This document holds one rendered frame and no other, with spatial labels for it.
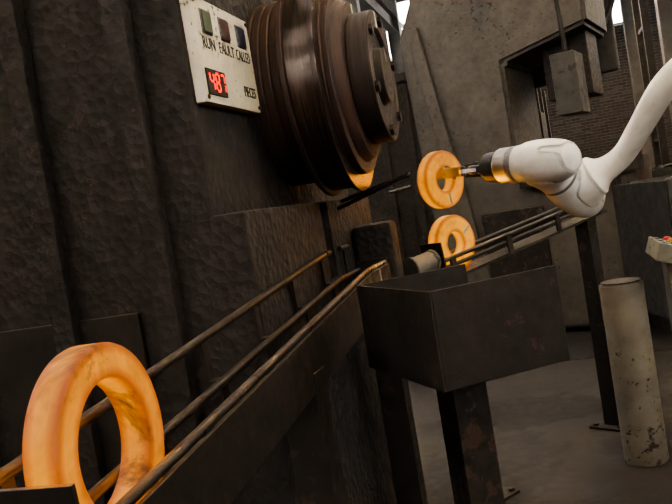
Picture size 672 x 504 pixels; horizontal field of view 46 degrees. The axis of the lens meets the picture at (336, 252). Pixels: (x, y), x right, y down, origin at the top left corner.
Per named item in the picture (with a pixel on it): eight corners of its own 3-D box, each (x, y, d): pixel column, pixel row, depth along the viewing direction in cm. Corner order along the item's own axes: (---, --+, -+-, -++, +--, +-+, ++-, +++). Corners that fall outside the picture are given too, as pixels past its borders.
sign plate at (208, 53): (196, 103, 132) (177, -5, 131) (251, 115, 157) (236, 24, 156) (209, 100, 131) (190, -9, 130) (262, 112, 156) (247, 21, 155)
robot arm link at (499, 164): (532, 180, 198) (512, 182, 203) (528, 144, 197) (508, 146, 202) (510, 184, 192) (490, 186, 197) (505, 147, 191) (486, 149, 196)
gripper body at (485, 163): (491, 183, 197) (462, 186, 204) (512, 179, 202) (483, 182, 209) (488, 152, 196) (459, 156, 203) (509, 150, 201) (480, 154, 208)
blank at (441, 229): (447, 284, 216) (456, 284, 214) (418, 242, 210) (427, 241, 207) (474, 245, 224) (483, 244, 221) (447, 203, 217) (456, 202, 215)
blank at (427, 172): (410, 161, 210) (419, 159, 207) (446, 145, 219) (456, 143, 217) (425, 216, 213) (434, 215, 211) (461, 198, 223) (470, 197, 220)
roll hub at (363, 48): (359, 141, 159) (336, 1, 157) (385, 146, 186) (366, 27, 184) (386, 136, 157) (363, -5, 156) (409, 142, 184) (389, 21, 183)
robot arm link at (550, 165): (501, 173, 190) (532, 198, 198) (557, 166, 178) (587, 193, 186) (512, 134, 193) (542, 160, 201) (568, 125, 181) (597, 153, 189)
